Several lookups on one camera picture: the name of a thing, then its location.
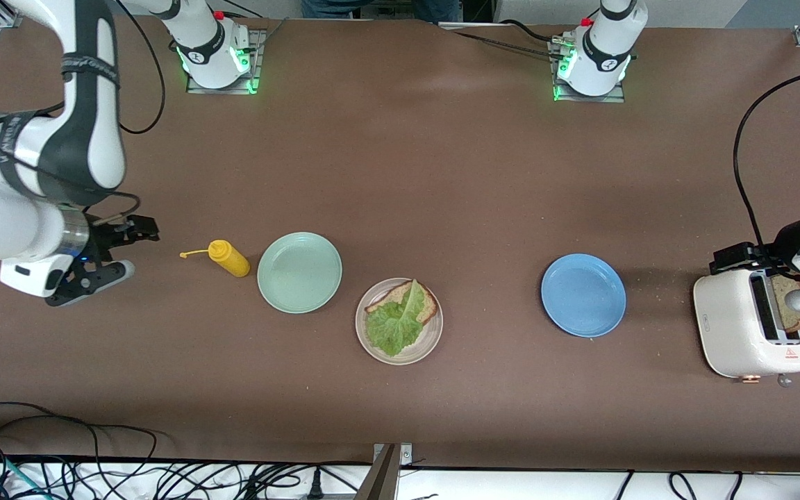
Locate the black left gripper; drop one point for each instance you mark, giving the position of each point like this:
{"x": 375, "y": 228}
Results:
{"x": 780, "y": 241}

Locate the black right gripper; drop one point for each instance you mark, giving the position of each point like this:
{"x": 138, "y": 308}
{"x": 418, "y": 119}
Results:
{"x": 103, "y": 237}

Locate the brown crust bread slice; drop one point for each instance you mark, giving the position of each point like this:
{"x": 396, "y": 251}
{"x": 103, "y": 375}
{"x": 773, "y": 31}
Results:
{"x": 796, "y": 321}
{"x": 429, "y": 305}

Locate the yellow mustard squeeze bottle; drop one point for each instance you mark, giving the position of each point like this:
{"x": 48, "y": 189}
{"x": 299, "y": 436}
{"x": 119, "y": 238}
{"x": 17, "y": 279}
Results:
{"x": 230, "y": 258}

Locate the green lettuce leaf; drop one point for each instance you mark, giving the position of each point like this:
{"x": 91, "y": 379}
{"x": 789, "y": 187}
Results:
{"x": 393, "y": 330}

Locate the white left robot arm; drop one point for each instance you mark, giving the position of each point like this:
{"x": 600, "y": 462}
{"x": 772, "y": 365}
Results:
{"x": 605, "y": 48}

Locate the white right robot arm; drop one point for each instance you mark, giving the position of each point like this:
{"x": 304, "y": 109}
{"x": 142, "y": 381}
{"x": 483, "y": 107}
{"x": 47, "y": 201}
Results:
{"x": 25, "y": 208}

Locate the blue plate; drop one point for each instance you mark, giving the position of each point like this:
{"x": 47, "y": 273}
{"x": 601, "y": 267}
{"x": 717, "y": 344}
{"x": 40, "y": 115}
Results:
{"x": 584, "y": 295}

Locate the mint green plate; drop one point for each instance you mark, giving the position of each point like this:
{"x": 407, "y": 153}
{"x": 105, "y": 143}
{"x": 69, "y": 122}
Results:
{"x": 299, "y": 272}

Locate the beige plate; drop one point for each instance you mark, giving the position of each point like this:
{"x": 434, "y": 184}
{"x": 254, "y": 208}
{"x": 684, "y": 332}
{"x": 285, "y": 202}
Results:
{"x": 428, "y": 344}

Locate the white toaster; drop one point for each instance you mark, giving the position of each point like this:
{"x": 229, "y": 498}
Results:
{"x": 726, "y": 326}

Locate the black power plug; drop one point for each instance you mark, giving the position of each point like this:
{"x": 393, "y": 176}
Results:
{"x": 315, "y": 484}

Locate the person in blue jeans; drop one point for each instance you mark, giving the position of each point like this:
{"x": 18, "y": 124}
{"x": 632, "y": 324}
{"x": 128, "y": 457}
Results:
{"x": 435, "y": 7}

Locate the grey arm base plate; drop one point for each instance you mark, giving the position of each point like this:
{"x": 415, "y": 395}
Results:
{"x": 619, "y": 95}
{"x": 253, "y": 88}

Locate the grey metal camera post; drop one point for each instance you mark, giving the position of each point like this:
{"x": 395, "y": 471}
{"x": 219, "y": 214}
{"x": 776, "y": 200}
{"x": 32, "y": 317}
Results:
{"x": 386, "y": 472}

